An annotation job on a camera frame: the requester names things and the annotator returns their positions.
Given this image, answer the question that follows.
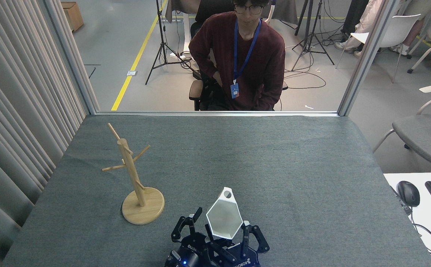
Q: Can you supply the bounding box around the black floor cable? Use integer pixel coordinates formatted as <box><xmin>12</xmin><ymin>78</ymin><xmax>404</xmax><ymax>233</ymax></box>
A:
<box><xmin>280</xmin><ymin>56</ymin><xmax>327</xmax><ymax>90</ymax></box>

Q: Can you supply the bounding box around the black office chair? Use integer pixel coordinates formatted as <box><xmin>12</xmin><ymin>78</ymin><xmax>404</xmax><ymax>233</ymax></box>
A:
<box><xmin>189</xmin><ymin>0</ymin><xmax>288</xmax><ymax>111</ymax></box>

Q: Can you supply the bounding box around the blue lanyard with badge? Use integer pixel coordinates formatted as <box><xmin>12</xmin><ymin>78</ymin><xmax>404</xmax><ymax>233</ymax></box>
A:
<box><xmin>231</xmin><ymin>19</ymin><xmax>262</xmax><ymax>99</ymax></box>

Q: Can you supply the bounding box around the black computer mouse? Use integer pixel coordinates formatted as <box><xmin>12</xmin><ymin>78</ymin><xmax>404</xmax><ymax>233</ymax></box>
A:
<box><xmin>396</xmin><ymin>181</ymin><xmax>421</xmax><ymax>207</ymax></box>

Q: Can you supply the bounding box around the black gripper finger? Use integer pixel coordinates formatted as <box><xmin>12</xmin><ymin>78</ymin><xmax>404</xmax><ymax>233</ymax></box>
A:
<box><xmin>171</xmin><ymin>207</ymin><xmax>203</xmax><ymax>242</ymax></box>
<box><xmin>241</xmin><ymin>221</ymin><xmax>270</xmax><ymax>258</ymax></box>
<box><xmin>205</xmin><ymin>224</ymin><xmax>237</xmax><ymax>262</ymax></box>

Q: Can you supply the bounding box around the white plastic chair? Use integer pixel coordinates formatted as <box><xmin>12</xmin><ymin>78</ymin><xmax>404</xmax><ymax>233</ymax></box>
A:
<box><xmin>336</xmin><ymin>14</ymin><xmax>422</xmax><ymax>83</ymax></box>

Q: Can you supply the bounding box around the black slim device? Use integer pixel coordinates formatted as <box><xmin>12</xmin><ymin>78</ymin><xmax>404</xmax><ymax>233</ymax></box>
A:
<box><xmin>390</xmin><ymin>185</ymin><xmax>412</xmax><ymax>215</ymax></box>

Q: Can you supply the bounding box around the silver frame post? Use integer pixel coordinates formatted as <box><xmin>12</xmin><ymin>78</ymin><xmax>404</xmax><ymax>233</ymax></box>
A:
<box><xmin>43</xmin><ymin>0</ymin><xmax>99</xmax><ymax>115</ymax></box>
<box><xmin>338</xmin><ymin>0</ymin><xmax>401</xmax><ymax>117</ymax></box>

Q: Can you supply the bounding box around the black tripod stand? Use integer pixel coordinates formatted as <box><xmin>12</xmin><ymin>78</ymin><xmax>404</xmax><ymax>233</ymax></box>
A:
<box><xmin>291</xmin><ymin>0</ymin><xmax>335</xmax><ymax>71</ymax></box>
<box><xmin>146</xmin><ymin>0</ymin><xmax>193</xmax><ymax>85</ymax></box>

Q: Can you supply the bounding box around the white desk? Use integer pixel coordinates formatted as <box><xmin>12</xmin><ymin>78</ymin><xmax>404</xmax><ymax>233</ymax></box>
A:
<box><xmin>383</xmin><ymin>172</ymin><xmax>431</xmax><ymax>267</ymax></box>

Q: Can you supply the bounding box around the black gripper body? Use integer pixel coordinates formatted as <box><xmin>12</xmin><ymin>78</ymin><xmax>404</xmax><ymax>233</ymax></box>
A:
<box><xmin>165</xmin><ymin>233</ymin><xmax>211</xmax><ymax>267</ymax></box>
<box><xmin>212</xmin><ymin>252</ymin><xmax>262</xmax><ymax>267</ymax></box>

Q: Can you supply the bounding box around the white hexagonal cup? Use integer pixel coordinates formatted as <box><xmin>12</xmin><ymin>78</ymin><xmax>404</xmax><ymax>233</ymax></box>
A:
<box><xmin>205</xmin><ymin>187</ymin><xmax>244</xmax><ymax>240</ymax></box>

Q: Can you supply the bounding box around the silver frame rail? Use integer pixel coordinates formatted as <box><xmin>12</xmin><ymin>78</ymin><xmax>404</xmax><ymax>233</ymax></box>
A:
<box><xmin>96</xmin><ymin>111</ymin><xmax>340</xmax><ymax>118</ymax></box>

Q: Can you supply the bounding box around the seated person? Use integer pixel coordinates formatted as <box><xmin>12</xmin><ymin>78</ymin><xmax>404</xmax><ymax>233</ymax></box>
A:
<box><xmin>189</xmin><ymin>0</ymin><xmax>286</xmax><ymax>111</ymax></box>

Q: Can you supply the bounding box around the beige pleated curtain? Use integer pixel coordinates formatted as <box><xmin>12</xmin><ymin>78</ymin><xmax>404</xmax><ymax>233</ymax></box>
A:
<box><xmin>0</xmin><ymin>0</ymin><xmax>104</xmax><ymax>267</ymax></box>

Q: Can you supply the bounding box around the wooden cup rack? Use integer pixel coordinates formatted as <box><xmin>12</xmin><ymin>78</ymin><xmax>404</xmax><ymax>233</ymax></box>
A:
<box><xmin>102</xmin><ymin>123</ymin><xmax>165</xmax><ymax>225</ymax></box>

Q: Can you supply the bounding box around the person in white clothes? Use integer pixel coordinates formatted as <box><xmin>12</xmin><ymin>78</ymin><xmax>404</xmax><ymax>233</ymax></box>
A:
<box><xmin>335</xmin><ymin>0</ymin><xmax>386</xmax><ymax>57</ymax></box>

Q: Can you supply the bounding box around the grey padded chair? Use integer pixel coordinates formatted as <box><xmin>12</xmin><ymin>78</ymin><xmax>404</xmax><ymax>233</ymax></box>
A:
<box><xmin>372</xmin><ymin>85</ymin><xmax>431</xmax><ymax>172</ymax></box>

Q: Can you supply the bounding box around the brown cardboard box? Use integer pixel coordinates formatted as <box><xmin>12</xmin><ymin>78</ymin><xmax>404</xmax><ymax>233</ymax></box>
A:
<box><xmin>61</xmin><ymin>1</ymin><xmax>85</xmax><ymax>32</ymax></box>

